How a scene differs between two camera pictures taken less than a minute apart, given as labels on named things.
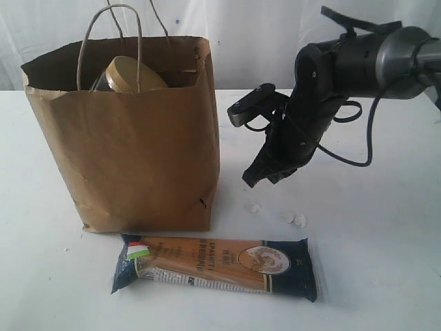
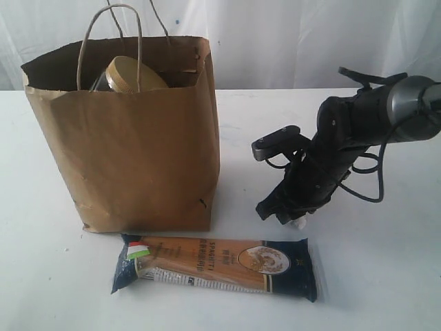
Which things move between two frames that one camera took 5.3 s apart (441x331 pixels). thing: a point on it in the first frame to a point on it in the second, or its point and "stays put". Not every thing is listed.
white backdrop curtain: x=255 y=45 stays put
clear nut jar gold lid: x=120 y=75 stays put
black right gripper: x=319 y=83 to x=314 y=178
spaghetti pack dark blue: x=282 y=266 stays put
